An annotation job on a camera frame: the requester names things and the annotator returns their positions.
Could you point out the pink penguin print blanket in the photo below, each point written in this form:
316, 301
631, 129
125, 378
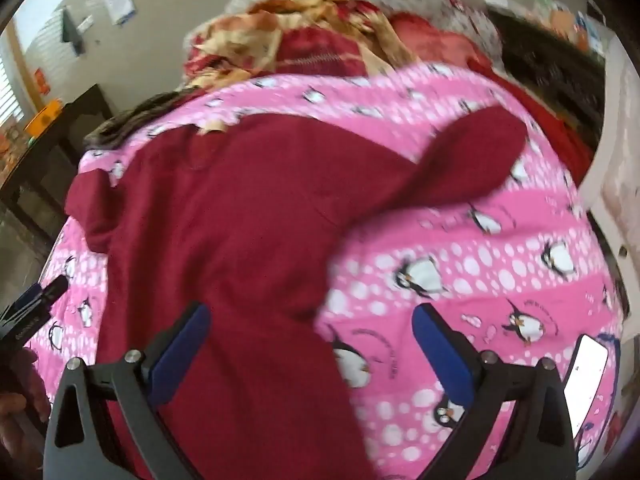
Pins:
475, 270

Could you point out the maroon shirt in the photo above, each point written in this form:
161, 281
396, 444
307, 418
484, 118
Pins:
225, 220

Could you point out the grey brown cloth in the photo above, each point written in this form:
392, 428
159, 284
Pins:
130, 120

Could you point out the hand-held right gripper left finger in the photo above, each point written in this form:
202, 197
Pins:
187, 340

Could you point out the red pillow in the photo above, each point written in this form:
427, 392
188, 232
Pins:
435, 42

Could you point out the white smartphone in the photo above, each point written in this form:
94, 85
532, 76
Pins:
585, 380

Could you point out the person's left hand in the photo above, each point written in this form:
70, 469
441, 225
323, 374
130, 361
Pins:
11, 405

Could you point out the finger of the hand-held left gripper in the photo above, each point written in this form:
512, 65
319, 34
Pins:
52, 287

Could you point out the maroon knitted garment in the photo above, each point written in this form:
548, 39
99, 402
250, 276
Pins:
320, 50

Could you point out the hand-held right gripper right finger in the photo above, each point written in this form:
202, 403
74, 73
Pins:
437, 345

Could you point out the red bed sheet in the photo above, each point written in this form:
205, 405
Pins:
550, 125

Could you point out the small red wall sign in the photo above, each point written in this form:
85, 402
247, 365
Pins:
42, 81

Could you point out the dark wooden table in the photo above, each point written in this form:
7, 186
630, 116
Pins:
55, 160

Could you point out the orange box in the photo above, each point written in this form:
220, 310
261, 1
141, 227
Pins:
44, 116

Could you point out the dark cloth on wall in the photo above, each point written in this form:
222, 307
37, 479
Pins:
73, 30

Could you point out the red and yellow floral blanket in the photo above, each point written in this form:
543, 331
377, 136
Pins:
240, 40

